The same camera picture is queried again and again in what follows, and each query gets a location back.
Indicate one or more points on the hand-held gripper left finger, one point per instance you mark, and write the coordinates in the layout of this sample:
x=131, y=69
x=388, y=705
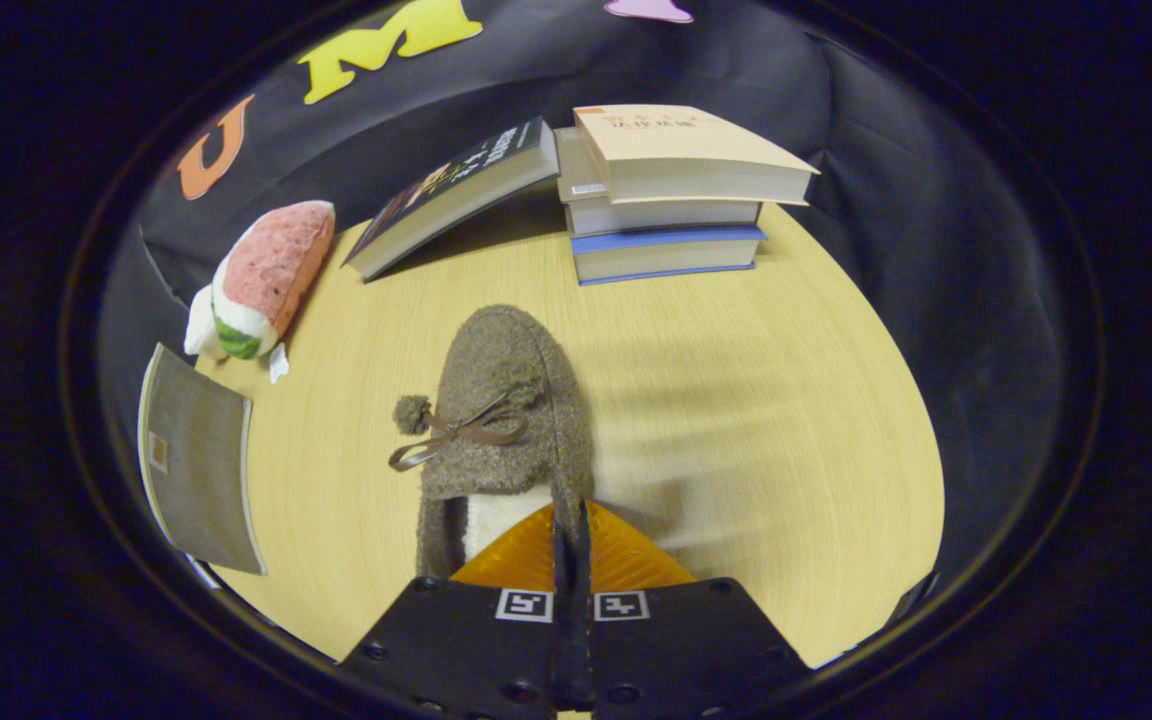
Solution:
x=476, y=650

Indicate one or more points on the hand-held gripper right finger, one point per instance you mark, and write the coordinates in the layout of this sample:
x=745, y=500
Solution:
x=676, y=650

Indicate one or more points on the brown fuzzy shoe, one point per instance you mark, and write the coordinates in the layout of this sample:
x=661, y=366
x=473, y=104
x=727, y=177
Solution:
x=486, y=360

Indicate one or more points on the grey storage box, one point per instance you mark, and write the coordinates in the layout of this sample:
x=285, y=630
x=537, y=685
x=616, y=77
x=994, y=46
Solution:
x=196, y=460

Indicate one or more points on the blue cover book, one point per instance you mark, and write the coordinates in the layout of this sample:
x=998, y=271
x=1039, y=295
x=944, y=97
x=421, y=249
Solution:
x=666, y=257

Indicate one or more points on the white plush toy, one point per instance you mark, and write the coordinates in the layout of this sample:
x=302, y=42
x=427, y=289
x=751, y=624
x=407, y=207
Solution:
x=201, y=325

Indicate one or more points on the watermelon slice plush toy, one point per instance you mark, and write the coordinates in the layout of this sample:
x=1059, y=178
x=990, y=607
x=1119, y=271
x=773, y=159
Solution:
x=271, y=265

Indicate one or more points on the white cover book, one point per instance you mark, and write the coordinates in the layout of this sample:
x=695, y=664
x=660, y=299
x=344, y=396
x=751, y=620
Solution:
x=636, y=214

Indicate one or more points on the black cover book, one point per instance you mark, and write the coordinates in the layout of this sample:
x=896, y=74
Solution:
x=456, y=190

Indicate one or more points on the beige cover book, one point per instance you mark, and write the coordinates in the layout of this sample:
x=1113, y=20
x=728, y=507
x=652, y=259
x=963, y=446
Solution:
x=686, y=155

